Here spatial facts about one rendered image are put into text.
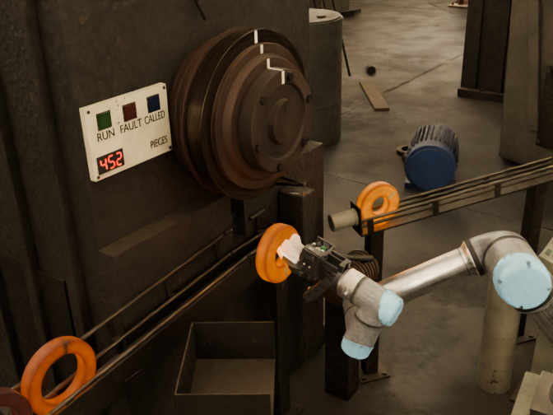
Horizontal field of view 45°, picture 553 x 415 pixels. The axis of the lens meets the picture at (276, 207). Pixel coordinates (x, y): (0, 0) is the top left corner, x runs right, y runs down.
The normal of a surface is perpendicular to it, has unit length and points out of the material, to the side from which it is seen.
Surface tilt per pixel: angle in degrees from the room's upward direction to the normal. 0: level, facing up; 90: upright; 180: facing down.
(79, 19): 90
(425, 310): 0
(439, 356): 0
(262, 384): 5
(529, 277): 82
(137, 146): 90
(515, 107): 90
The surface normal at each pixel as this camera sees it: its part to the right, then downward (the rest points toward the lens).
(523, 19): -0.77, 0.29
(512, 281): -0.11, 0.32
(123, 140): 0.80, 0.24
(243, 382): -0.04, -0.86
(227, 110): -0.14, 0.11
